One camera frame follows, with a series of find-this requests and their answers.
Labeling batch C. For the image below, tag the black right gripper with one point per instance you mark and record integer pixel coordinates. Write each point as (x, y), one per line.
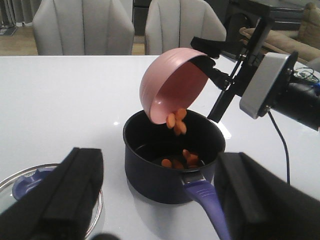
(246, 65)

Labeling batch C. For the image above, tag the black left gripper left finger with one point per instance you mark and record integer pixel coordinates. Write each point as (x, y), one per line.
(60, 206)

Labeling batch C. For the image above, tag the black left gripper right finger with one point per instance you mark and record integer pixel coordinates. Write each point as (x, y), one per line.
(260, 206)

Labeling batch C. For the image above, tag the pink plastic bowl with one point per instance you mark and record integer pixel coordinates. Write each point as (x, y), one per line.
(173, 81)

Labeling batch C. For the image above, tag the glass lid purple knob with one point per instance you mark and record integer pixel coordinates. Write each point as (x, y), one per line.
(14, 187)

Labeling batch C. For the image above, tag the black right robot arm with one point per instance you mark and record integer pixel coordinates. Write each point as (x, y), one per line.
(298, 100)

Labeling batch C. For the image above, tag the right grey upholstered chair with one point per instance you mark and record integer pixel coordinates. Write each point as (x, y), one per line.
(172, 24)

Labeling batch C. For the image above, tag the grey upholstered chair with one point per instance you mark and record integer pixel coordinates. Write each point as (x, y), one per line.
(82, 27)
(172, 24)

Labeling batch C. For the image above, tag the black side table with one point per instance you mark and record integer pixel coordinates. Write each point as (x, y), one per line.
(242, 16)

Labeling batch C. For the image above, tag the left grey upholstered chair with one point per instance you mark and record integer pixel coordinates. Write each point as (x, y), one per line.
(82, 27)

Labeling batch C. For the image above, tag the grey curtain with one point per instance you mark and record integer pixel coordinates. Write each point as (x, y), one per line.
(17, 12)

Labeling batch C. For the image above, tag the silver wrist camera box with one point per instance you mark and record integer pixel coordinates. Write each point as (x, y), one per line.
(268, 80)

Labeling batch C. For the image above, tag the dark blue saucepan purple handle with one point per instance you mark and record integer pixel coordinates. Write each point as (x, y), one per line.
(173, 169)

